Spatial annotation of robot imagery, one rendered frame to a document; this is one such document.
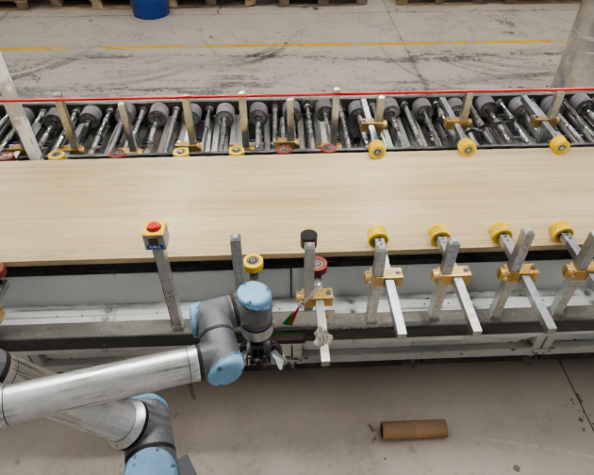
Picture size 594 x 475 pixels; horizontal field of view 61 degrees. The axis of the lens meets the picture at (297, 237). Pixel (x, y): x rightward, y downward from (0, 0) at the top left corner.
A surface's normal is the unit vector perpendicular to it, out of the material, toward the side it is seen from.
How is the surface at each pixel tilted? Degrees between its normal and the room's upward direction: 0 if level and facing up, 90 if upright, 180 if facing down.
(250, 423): 0
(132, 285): 90
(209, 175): 0
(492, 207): 0
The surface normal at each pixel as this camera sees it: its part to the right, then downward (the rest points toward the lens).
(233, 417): 0.00, -0.73
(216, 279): 0.04, 0.68
